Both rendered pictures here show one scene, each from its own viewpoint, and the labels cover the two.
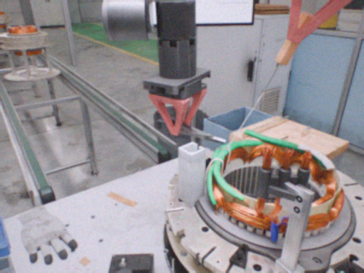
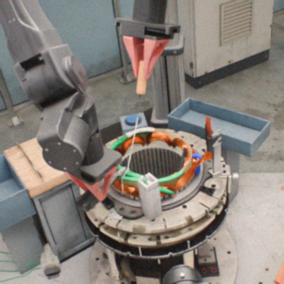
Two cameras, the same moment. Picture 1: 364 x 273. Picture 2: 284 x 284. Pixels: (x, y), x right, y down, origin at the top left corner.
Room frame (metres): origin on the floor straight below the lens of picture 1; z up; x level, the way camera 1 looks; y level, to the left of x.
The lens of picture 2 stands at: (0.27, 0.53, 1.68)
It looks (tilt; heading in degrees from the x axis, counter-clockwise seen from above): 37 degrees down; 279
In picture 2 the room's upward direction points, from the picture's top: 8 degrees counter-clockwise
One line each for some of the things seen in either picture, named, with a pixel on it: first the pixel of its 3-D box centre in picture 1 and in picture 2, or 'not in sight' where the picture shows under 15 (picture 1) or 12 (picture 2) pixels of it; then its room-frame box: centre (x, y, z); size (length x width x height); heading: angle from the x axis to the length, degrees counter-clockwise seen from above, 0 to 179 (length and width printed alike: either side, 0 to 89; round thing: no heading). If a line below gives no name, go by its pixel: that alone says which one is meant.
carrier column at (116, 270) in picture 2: not in sight; (112, 253); (0.47, -0.06, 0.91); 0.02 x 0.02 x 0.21
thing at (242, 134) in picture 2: not in sight; (217, 159); (0.20, -0.37, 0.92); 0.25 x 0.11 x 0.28; 146
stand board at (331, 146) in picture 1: (286, 141); (53, 156); (0.62, -0.25, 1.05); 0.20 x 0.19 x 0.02; 38
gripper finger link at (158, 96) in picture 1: (178, 106); (93, 177); (0.45, 0.01, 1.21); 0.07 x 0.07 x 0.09; 56
